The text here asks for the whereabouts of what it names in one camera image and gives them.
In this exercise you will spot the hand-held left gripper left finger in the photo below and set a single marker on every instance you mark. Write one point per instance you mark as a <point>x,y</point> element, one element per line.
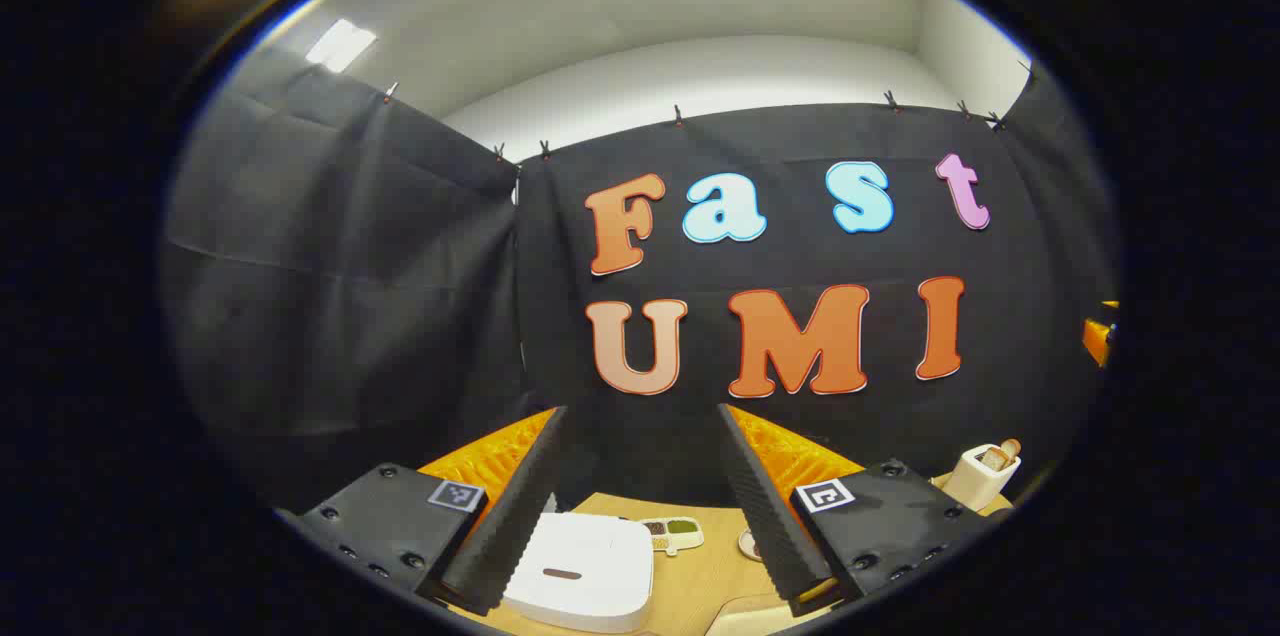
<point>510,526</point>

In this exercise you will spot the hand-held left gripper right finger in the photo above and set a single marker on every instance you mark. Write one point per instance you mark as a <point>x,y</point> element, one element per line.
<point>765,516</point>

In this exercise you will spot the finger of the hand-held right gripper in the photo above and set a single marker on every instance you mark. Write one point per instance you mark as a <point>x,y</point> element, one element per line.
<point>1096,341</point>

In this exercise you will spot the white rice cooker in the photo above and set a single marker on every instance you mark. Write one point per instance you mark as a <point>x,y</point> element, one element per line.
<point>590,556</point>

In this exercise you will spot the clear rice container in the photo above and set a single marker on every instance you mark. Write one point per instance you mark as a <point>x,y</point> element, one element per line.
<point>750,616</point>

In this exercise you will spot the round white plate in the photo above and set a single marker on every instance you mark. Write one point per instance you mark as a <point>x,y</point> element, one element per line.
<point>747,544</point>

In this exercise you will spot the white divided seasoning dish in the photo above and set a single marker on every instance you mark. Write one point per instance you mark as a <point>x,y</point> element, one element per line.
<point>680,528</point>

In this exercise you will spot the toasted bread slice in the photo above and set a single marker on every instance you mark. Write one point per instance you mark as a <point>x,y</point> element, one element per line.
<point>994,459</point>
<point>1012,448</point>

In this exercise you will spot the white toaster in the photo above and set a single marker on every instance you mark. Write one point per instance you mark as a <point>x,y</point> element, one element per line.
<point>975,484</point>

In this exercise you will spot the black backdrop cloth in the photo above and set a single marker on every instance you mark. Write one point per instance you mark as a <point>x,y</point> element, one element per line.
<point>400,266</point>

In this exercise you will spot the row of small cloth clips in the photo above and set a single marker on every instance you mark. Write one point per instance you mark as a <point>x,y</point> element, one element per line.
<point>678,115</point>

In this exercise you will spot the ceiling light panel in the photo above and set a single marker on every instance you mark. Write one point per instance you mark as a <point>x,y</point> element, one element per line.
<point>340,44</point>

